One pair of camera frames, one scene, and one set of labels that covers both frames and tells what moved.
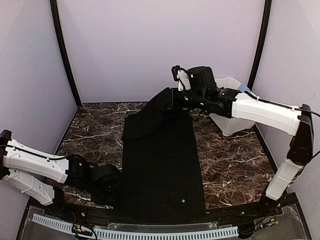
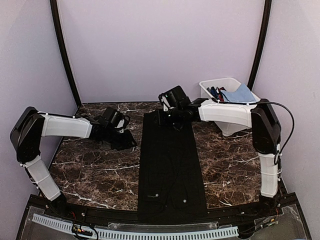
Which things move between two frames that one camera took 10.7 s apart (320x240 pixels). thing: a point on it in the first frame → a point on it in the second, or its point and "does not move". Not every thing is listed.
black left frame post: [55, 9] does not move
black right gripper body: [197, 99] → [175, 118]
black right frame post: [266, 16] does not move
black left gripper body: [100, 195] → [117, 141]
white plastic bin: [229, 126] does not move
